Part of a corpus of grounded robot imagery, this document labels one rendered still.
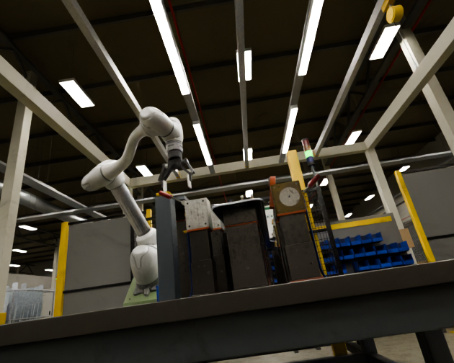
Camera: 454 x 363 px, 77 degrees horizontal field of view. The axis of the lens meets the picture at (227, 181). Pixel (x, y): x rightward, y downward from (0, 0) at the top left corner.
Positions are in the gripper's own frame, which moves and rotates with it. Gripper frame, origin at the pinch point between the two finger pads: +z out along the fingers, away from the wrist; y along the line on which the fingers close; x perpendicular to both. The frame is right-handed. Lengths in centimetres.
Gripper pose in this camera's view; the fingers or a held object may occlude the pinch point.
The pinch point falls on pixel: (177, 189)
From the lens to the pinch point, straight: 147.8
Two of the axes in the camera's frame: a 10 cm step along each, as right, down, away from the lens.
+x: 2.9, 3.3, 9.0
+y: 9.5, -2.3, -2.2
